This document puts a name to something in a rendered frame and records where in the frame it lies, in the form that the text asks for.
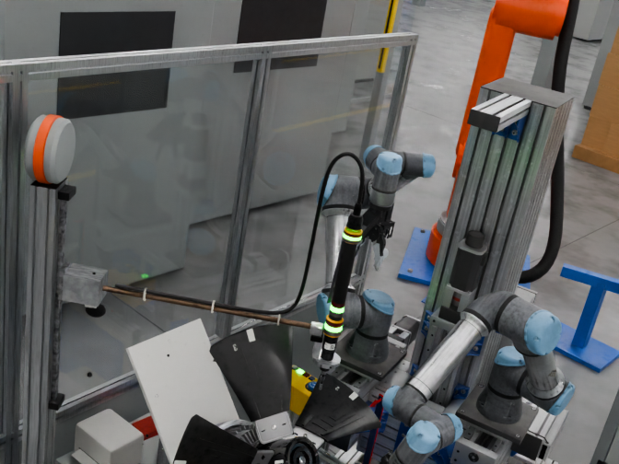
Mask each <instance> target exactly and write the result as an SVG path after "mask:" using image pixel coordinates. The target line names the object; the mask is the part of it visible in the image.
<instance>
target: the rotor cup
mask: <svg viewBox="0 0 619 464"><path fill-rule="evenodd" d="M254 447H256V448H257V449H274V454H273V456H272V457H271V459H270V461H269V462H268V464H274V462H275V461H277V460H283V463H278V464H300V463H299V458H300V457H304V458H305V460H306V462H305V464H320V457H319V453H318V450H317V448H316V447H315V445H314V444H313V443H312V442H311V441H310V440H309V439H308V438H307V437H304V436H295V437H293V438H289V439H278V440H275V441H273V442H270V443H266V444H263V445H261V442H260V440H259V441H257V442H256V443H255V445H254Z"/></svg>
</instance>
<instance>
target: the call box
mask: <svg viewBox="0 0 619 464"><path fill-rule="evenodd" d="M298 369H300V368H298ZM297 371H298V370H296V371H295V370H293V369H292V381H291V398H290V409H289V410H291V411H292V412H294V413H296V414H297V415H300V414H301V413H302V411H303V409H304V407H305V405H306V403H307V401H308V399H309V397H310V394H311V392H312V390H310V389H308V384H309V383H310V382H311V380H309V377H310V376H311V375H309V377H304V376H302V375H303V374H304V373H306V372H305V371H304V370H303V371H304V373H303V374H300V373H298V372H297Z"/></svg>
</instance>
